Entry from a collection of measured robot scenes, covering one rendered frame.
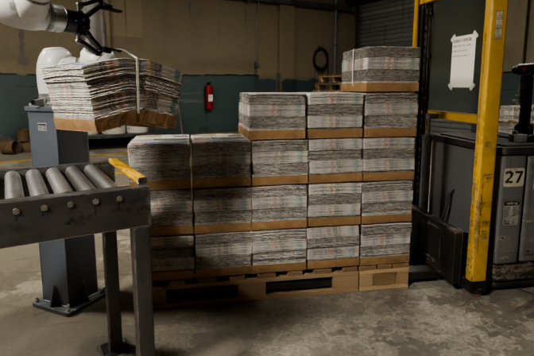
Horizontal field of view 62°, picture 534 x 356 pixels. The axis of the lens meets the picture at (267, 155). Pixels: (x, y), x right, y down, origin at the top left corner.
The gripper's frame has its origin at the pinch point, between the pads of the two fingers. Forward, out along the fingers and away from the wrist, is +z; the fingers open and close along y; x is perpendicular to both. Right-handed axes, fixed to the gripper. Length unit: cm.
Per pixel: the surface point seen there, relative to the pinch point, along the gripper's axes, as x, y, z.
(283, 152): 18, 46, 83
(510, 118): 26, 20, 568
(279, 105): 16, 23, 80
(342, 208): 40, 74, 108
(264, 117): 12, 29, 74
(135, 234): 41, 64, -17
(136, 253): 41, 70, -17
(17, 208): 30, 54, -46
